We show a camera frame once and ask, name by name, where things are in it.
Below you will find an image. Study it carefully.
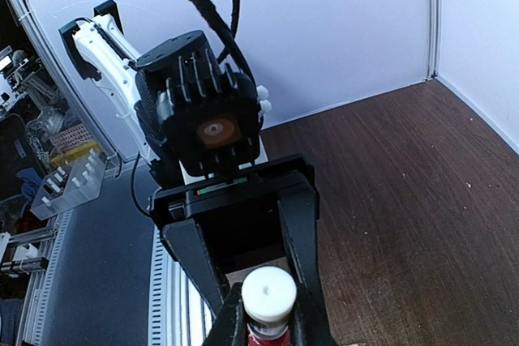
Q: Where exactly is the left aluminium corner post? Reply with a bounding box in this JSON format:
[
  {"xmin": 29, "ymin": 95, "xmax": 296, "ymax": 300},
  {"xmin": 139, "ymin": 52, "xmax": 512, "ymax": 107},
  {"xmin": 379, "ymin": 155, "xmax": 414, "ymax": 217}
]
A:
[{"xmin": 426, "ymin": 0, "xmax": 442, "ymax": 79}]

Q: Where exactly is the white nail polish cap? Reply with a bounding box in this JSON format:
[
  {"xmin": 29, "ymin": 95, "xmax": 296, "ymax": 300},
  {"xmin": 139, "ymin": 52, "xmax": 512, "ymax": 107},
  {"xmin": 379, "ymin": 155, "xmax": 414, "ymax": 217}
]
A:
[{"xmin": 241, "ymin": 266, "xmax": 297, "ymax": 323}]

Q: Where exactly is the red nail polish bottle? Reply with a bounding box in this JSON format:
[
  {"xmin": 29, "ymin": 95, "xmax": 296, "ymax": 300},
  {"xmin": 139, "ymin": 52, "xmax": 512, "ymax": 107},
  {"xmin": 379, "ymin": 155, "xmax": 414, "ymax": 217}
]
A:
[{"xmin": 247, "ymin": 314, "xmax": 290, "ymax": 346}]

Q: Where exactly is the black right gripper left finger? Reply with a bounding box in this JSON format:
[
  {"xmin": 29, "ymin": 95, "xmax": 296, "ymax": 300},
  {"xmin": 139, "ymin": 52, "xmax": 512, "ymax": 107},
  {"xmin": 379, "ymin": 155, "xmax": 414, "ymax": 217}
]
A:
[{"xmin": 202, "ymin": 283, "xmax": 248, "ymax": 346}]

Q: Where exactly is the clear plastic parts bin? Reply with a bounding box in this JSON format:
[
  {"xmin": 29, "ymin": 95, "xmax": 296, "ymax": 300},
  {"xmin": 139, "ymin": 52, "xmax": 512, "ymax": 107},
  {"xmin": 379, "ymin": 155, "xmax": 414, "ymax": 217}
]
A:
[{"xmin": 30, "ymin": 149, "xmax": 106, "ymax": 220}]

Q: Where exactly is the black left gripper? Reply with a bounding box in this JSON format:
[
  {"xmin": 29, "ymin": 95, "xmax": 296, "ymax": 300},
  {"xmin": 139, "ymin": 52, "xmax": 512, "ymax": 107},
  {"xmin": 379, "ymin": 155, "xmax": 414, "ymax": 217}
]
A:
[{"xmin": 150, "ymin": 154, "xmax": 323, "ymax": 318}]

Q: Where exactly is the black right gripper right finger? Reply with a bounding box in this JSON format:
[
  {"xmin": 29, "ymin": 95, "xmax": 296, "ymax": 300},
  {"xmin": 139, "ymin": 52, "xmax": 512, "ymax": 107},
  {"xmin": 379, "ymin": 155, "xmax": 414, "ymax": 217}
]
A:
[{"xmin": 290, "ymin": 288, "xmax": 335, "ymax": 346}]

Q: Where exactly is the black braided left cable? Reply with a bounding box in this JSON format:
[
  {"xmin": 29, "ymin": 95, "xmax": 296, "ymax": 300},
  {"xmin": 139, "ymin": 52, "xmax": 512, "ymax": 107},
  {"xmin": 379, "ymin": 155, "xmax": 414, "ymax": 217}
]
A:
[{"xmin": 153, "ymin": 0, "xmax": 257, "ymax": 88}]

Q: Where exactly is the aluminium front frame rail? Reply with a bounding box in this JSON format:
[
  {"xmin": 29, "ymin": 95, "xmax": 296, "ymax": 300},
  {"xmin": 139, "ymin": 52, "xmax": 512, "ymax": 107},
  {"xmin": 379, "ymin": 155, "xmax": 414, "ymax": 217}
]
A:
[{"xmin": 16, "ymin": 164, "xmax": 211, "ymax": 345}]

